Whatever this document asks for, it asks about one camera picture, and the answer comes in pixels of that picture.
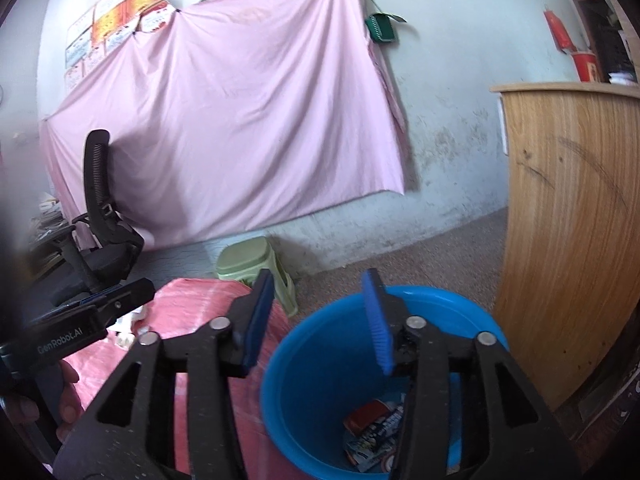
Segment trash pile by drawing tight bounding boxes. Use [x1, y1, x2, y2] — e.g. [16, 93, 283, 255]
[343, 392, 406, 474]

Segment white paper package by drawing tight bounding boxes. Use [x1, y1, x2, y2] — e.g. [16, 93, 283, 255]
[107, 306, 148, 350]

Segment person's left hand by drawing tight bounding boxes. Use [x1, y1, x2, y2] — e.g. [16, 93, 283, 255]
[1, 360, 84, 443]

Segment pink checked tablecloth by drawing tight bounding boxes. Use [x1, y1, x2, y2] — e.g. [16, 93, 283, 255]
[62, 276, 312, 480]

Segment green plastic stool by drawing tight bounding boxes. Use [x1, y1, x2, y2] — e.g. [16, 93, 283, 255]
[215, 236, 298, 318]

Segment blue plastic basin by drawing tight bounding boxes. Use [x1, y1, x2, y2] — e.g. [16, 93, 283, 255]
[260, 285, 509, 479]

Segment black office chair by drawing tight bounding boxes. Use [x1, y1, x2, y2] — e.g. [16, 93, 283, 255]
[32, 129, 144, 307]

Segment stack of papers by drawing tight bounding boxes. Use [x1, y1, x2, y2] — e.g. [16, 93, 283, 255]
[29, 193, 66, 240]

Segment wooden cabinet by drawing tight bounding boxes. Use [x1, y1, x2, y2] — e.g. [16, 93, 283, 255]
[494, 82, 639, 408]

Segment pink hanging sheet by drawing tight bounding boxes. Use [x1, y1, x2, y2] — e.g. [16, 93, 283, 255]
[40, 0, 406, 249]

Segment green hanging basket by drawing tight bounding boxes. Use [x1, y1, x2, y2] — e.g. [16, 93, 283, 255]
[364, 13, 407, 44]

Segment wall certificates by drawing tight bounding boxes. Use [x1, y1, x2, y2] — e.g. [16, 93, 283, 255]
[64, 0, 176, 92]

